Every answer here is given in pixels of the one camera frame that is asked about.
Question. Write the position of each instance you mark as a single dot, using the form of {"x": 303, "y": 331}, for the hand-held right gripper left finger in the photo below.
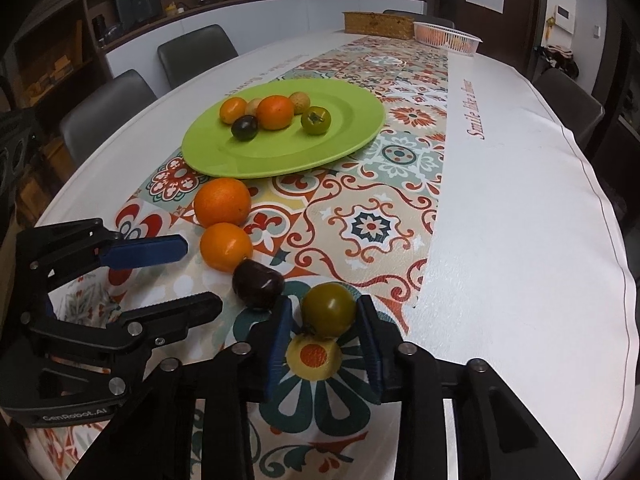
{"x": 278, "y": 345}

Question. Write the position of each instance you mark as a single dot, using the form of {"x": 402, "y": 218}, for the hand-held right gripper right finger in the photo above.
{"x": 371, "y": 350}

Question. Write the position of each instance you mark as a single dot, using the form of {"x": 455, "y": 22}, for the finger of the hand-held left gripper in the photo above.
{"x": 175, "y": 312}
{"x": 145, "y": 251}

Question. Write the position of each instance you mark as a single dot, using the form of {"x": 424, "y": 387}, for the green persimmon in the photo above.
{"x": 328, "y": 310}
{"x": 315, "y": 120}

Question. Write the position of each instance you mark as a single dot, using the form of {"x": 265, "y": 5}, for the dark purple plum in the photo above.
{"x": 244, "y": 127}
{"x": 257, "y": 284}

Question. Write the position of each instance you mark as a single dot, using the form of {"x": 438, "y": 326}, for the small orange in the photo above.
{"x": 231, "y": 110}

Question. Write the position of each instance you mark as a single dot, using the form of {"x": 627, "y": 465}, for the green plate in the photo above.
{"x": 280, "y": 155}

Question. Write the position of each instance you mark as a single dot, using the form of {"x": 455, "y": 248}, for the tan kiwi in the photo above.
{"x": 253, "y": 106}
{"x": 300, "y": 102}

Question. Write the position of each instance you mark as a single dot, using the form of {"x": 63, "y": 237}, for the large orange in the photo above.
{"x": 222, "y": 203}

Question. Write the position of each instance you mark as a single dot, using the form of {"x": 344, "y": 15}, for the grey dining chair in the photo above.
{"x": 567, "y": 102}
{"x": 107, "y": 110}
{"x": 425, "y": 16}
{"x": 197, "y": 52}

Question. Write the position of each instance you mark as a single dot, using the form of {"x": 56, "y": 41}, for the white patterned tablecloth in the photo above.
{"x": 500, "y": 240}

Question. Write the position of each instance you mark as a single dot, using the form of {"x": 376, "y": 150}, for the white kitchen counter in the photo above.
{"x": 280, "y": 15}

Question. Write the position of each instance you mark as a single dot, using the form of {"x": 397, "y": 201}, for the pink plastic basket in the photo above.
{"x": 447, "y": 39}

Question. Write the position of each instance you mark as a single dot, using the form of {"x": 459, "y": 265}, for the woven rectangular box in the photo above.
{"x": 378, "y": 23}

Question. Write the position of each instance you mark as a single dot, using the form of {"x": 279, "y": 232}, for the pile of clothes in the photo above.
{"x": 557, "y": 57}

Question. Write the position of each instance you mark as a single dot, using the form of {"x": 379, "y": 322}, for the dark wooden door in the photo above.
{"x": 515, "y": 30}

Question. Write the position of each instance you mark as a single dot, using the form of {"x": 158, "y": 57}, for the white wall intercom panel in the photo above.
{"x": 564, "y": 16}

